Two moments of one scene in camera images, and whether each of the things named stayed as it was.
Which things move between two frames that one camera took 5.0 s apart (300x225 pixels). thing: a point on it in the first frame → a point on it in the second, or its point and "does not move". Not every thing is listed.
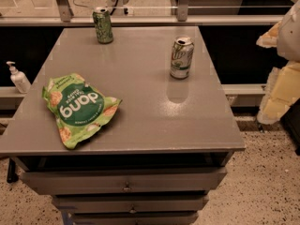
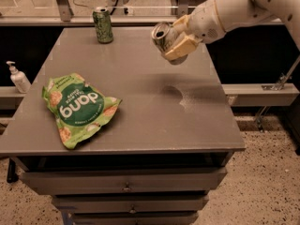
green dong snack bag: (78, 107) does not move
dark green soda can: (102, 21) does not move
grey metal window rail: (146, 21) does not move
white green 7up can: (182, 57) → (163, 35)
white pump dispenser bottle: (19, 80) does not move
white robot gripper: (290, 37) → (205, 22)
